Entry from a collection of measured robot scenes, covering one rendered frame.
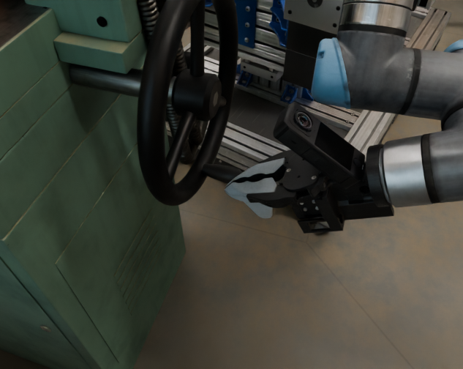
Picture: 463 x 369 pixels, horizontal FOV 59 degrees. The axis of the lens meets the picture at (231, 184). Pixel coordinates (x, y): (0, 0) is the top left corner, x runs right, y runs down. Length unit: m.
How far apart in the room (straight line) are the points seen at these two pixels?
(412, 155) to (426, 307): 0.94
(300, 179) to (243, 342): 0.78
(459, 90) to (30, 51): 0.48
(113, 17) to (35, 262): 0.34
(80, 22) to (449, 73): 0.42
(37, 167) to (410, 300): 1.09
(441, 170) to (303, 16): 0.59
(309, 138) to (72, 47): 0.30
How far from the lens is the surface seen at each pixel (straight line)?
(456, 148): 0.45
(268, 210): 0.55
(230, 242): 1.35
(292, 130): 0.45
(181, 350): 1.21
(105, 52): 0.53
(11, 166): 0.55
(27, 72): 0.54
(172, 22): 0.42
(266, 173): 0.54
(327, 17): 0.94
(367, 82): 0.49
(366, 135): 1.41
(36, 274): 0.66
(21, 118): 0.55
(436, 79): 0.50
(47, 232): 0.64
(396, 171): 0.46
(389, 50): 0.50
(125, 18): 0.52
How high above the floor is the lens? 1.14
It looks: 49 degrees down
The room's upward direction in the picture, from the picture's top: straight up
